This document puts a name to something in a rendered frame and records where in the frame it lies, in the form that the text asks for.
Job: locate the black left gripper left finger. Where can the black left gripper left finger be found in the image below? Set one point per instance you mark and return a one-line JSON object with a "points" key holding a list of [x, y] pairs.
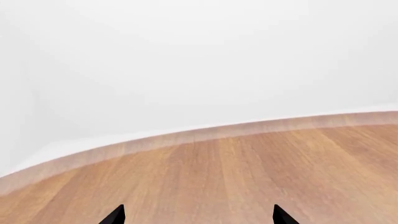
{"points": [[115, 217]]}

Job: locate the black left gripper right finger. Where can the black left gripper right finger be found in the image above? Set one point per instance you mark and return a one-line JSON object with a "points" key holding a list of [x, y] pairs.
{"points": [[281, 217]]}

